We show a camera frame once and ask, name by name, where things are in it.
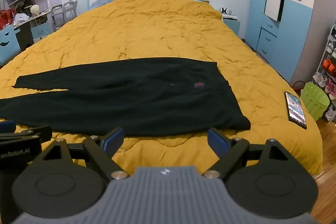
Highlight red bag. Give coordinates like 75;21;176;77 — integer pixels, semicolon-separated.
0;9;17;30

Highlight blue and white wardrobe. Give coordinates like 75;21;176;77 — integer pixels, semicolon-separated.
245;0;319;83

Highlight yellow quilted blanket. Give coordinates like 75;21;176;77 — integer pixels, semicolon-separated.
0;0;323;174

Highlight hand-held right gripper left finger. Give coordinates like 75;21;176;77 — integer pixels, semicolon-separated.
39;127;129;180

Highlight cluttered desk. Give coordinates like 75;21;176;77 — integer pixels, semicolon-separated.
13;9;54;52

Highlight blue and white nightstand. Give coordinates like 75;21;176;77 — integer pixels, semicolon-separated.
222;14;241;36

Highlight green plastic basket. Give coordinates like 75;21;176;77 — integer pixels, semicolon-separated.
300;82;330;121

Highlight black smartphone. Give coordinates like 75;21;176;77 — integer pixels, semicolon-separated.
284;91;307;130

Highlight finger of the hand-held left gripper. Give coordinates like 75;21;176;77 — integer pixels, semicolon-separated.
0;120;16;133
0;126;53;146

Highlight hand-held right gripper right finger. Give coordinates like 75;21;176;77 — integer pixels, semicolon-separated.
202;128;294;180

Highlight grey chair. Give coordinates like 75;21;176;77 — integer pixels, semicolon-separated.
51;0;78;31

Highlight black pants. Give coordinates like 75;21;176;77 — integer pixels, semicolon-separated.
0;57;251;136

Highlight blue face-print box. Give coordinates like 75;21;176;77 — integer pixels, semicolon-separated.
0;25;22;65

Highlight grey shoe rack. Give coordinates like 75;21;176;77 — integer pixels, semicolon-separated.
312;22;336;123

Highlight white plastic bag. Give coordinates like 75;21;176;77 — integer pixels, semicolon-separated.
14;13;30;25

